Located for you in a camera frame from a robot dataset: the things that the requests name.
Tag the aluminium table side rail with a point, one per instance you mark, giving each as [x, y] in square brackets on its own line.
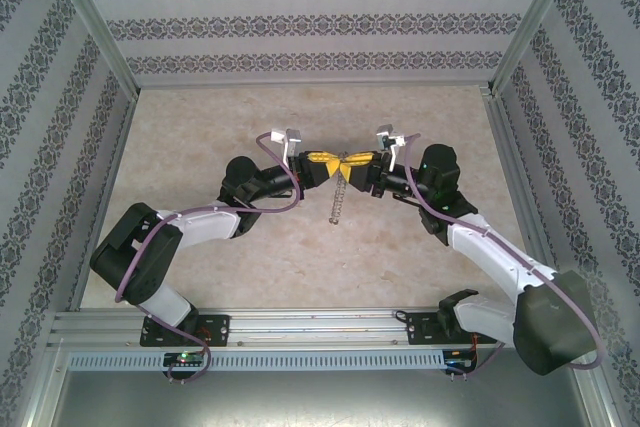
[507, 147]
[120, 147]

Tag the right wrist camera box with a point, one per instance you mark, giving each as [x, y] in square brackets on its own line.
[385, 131]

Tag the large grey keyring with loops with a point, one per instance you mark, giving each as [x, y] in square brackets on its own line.
[336, 202]

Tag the aluminium mounting rail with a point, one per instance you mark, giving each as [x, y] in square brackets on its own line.
[310, 322]

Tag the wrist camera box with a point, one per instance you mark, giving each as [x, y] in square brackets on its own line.
[292, 136]
[385, 131]

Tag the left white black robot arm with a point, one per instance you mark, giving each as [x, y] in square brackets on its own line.
[120, 252]

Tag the grey metal sheet panel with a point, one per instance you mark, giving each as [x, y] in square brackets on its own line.
[300, 397]

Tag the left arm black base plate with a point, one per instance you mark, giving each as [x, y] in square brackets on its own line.
[215, 329]

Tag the aluminium corner post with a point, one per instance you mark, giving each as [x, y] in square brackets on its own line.
[537, 22]
[90, 22]

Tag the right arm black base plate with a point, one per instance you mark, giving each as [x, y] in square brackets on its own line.
[422, 329]

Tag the aluminium table back rail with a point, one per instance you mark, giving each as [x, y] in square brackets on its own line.
[310, 83]

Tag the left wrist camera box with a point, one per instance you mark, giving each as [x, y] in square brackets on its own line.
[292, 136]

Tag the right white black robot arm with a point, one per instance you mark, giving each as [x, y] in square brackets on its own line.
[550, 327]

